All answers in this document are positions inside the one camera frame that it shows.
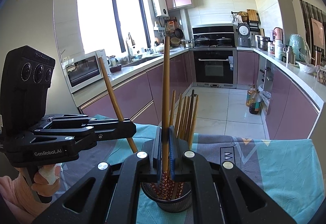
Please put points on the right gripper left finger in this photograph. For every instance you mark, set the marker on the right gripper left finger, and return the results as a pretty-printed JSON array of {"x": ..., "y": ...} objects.
[{"x": 108, "y": 193}]

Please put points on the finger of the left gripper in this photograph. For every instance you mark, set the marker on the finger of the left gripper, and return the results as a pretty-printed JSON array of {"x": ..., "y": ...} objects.
[
  {"x": 84, "y": 131},
  {"x": 79, "y": 123}
]

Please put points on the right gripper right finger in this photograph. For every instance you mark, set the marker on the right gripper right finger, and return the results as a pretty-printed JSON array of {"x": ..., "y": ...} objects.
[{"x": 221, "y": 193}]

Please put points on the person's left hand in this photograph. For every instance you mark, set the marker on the person's left hand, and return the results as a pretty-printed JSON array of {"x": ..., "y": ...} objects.
[{"x": 18, "y": 204}]

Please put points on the black mesh utensil cup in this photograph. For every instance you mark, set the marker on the black mesh utensil cup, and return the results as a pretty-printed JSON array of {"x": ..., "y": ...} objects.
[{"x": 173, "y": 203}]

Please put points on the white microwave oven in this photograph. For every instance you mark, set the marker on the white microwave oven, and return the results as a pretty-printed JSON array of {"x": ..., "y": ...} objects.
[{"x": 84, "y": 70}]

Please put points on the teal and purple tablecloth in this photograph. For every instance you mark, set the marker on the teal and purple tablecloth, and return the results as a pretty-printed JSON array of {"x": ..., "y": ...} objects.
[{"x": 288, "y": 171}]

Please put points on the cooking oil bottle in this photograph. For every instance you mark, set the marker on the cooking oil bottle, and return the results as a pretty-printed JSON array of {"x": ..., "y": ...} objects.
[{"x": 253, "y": 101}]

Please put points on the black built-in oven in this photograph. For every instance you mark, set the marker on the black built-in oven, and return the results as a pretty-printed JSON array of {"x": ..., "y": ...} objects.
[{"x": 215, "y": 67}]

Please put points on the black range hood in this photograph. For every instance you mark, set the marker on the black range hood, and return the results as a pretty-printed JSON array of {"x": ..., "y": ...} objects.
[{"x": 214, "y": 35}]

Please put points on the white rice cooker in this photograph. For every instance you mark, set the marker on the white rice cooker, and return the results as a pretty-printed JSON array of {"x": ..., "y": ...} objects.
[{"x": 244, "y": 36}]

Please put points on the steel stock pot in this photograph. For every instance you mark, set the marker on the steel stock pot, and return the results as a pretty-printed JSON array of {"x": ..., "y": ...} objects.
[{"x": 262, "y": 42}]

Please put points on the mint green appliance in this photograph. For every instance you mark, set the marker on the mint green appliance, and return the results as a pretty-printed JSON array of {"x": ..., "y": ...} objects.
[{"x": 300, "y": 48}]

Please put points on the pink kettle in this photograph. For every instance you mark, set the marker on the pink kettle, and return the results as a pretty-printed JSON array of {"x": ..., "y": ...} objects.
[{"x": 278, "y": 36}]

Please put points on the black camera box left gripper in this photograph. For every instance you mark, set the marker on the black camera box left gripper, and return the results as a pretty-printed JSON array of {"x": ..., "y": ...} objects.
[{"x": 26, "y": 78}]

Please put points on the white wall water heater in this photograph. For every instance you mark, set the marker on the white wall water heater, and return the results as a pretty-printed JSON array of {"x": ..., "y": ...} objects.
[{"x": 160, "y": 8}]

